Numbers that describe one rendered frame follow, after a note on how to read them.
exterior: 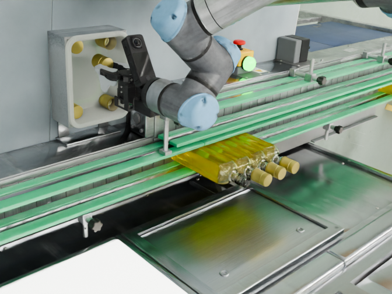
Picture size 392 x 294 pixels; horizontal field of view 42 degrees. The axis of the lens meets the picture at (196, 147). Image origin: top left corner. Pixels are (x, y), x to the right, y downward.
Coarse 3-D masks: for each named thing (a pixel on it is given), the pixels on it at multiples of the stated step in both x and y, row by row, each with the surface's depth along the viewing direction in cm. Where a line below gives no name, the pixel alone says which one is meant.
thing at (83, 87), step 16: (112, 32) 121; (96, 48) 128; (80, 64) 126; (80, 80) 128; (96, 80) 131; (80, 96) 129; (96, 96) 132; (112, 96) 134; (96, 112) 130; (112, 112) 131
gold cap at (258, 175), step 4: (256, 168) 132; (252, 172) 131; (256, 172) 130; (260, 172) 130; (264, 172) 130; (252, 176) 131; (256, 176) 130; (260, 176) 129; (264, 176) 128; (268, 176) 129; (252, 180) 132; (256, 180) 130; (260, 180) 129; (264, 180) 128; (268, 180) 129; (264, 184) 129; (268, 184) 130
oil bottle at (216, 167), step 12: (180, 156) 140; (192, 156) 136; (204, 156) 133; (216, 156) 133; (192, 168) 137; (204, 168) 133; (216, 168) 130; (228, 168) 129; (216, 180) 131; (228, 180) 130
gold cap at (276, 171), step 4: (268, 164) 134; (272, 164) 134; (276, 164) 134; (268, 168) 134; (272, 168) 133; (276, 168) 133; (280, 168) 132; (284, 168) 133; (268, 172) 134; (272, 172) 133; (276, 172) 132; (280, 172) 132; (284, 172) 133; (272, 176) 134; (276, 176) 132; (280, 176) 133; (284, 176) 134
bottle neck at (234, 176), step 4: (232, 172) 129; (236, 172) 129; (232, 176) 128; (236, 176) 128; (240, 176) 127; (244, 176) 127; (232, 180) 129; (236, 180) 127; (240, 180) 127; (244, 180) 126; (248, 180) 128; (240, 184) 127; (244, 184) 128; (248, 184) 128
